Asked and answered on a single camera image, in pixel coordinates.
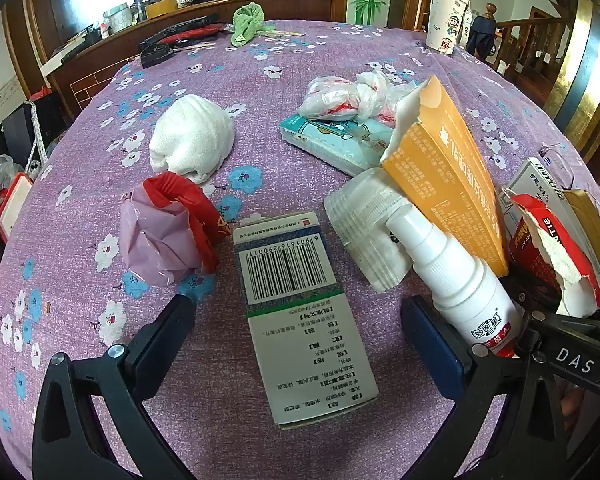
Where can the white spray bottle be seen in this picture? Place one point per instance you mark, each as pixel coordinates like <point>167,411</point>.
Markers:
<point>460,280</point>

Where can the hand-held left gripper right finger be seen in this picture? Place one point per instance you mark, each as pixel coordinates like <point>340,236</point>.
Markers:
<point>442,352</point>

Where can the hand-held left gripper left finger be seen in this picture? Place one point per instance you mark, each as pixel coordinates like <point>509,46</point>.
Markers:
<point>167,325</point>

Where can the cartoon paper cup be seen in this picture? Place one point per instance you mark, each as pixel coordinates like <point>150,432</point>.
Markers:
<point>445,15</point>

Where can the wooden stair railing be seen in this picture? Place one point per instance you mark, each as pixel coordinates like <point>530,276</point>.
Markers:
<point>535,45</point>

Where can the teal tissue pack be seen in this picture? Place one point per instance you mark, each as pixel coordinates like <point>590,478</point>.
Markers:
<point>340,145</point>

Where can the yellow box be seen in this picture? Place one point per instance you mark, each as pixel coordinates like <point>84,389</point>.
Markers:
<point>161,8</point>

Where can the metal pot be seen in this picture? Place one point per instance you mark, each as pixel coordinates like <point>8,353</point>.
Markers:
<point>117,17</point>

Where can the wooden sticks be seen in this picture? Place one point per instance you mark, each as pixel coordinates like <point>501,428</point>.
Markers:
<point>282,34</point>

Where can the yellow tape roll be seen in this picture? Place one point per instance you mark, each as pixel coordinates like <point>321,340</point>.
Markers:
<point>587,220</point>

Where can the black bag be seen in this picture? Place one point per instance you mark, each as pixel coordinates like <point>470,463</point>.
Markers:
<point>35,125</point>

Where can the torn red cardboard box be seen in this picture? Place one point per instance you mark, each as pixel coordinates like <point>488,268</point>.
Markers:
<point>535,240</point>

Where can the red pouch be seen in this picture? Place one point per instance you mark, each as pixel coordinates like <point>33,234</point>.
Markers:
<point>192,37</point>

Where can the slim white box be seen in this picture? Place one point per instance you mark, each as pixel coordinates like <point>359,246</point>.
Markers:
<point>540,180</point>

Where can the green cloth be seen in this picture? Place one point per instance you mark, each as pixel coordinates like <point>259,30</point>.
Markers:
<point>247,22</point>

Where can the clear crumpled plastic bag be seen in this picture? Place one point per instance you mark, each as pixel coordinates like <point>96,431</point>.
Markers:
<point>385,92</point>

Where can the pink plastic bag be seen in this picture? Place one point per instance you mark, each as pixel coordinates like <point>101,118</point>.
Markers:
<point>155,240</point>

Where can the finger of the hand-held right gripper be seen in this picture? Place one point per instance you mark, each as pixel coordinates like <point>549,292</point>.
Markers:
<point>535,327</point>

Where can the white printed container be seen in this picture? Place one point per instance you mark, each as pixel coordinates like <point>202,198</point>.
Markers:
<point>469,22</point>

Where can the clear plastic cap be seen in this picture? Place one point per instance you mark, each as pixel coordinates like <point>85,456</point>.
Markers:
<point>360,230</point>

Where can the purple floral tablecloth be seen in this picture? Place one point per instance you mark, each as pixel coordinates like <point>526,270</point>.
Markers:
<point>280,135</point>

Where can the dark jacket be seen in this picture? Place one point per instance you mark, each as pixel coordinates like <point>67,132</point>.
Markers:
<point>482,35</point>

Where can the green and white medicine box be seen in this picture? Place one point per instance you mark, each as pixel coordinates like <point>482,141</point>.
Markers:
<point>300,320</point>

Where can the wooden cabinet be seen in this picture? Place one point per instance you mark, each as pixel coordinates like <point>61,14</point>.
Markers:
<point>95,75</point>

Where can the orange cardboard box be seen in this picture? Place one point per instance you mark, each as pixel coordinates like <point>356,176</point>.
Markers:
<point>445,170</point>

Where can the red-lid white container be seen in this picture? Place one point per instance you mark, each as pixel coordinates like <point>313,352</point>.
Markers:
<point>12,205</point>

